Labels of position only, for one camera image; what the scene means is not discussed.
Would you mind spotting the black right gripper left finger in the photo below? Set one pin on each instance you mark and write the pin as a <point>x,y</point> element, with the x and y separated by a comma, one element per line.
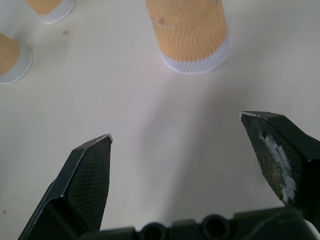
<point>85,180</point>

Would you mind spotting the brown ribbed paper cup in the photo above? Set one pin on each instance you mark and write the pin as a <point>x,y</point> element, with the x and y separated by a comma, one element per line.
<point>53,9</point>
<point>11,60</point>
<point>190,35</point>

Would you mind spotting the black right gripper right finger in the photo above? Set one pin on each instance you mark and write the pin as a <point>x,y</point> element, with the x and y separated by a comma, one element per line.
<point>277,152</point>

